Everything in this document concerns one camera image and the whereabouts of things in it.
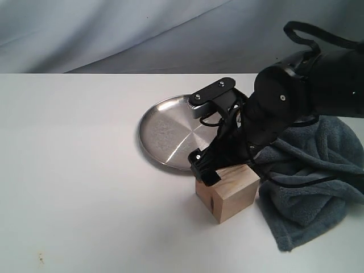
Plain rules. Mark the light wooden cube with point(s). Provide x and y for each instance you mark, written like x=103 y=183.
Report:
x=233 y=193

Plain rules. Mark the round stainless steel plate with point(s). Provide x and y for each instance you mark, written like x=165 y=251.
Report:
x=168 y=133

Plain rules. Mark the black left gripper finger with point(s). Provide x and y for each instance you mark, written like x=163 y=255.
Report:
x=203 y=166

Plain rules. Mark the blue-grey fleece towel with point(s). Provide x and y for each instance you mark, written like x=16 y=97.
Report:
x=308 y=177

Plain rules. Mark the white backdrop sheet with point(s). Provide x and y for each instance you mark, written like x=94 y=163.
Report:
x=161 y=36

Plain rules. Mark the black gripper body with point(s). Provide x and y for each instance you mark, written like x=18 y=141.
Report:
x=240 y=139

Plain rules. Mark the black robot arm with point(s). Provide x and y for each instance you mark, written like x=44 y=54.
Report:
x=304 y=84

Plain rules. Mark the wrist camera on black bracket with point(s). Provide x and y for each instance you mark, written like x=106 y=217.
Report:
x=220 y=96

